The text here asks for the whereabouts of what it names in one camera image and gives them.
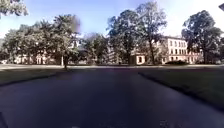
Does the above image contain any dark asphalt road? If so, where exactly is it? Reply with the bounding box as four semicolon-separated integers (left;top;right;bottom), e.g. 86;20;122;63
0;67;224;128

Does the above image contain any grass lawn with dark edge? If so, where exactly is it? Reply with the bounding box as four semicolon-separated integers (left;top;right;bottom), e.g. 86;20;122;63
137;67;224;112

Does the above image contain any grass verge with dark kerb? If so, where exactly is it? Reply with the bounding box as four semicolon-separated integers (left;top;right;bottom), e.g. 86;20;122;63
0;68;66;88

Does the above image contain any pale pavement strip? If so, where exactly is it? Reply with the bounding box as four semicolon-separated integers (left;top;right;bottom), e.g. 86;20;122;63
0;63;224;71

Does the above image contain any small white building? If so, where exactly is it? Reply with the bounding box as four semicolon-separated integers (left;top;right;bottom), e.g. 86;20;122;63
130;53;148;66

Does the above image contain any pale pole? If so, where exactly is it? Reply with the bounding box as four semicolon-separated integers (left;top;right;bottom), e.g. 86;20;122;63
60;54;65;67

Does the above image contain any broad dark tree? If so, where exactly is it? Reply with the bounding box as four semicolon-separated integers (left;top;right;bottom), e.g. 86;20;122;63
181;9;224;65

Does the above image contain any pale multi-storey building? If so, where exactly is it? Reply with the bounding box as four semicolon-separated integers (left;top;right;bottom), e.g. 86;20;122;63
156;35;204;65

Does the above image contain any low brick building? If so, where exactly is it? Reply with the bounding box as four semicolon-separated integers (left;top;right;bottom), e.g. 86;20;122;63
13;53;53;65

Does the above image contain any dark bush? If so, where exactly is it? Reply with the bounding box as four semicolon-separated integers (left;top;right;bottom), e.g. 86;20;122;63
165;59;190;66

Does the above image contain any row of trees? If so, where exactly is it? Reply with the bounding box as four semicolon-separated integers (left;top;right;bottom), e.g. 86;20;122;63
0;0;109;68

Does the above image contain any tall tree with slim trunk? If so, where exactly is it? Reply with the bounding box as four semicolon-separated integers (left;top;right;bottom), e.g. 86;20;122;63
134;0;169;66

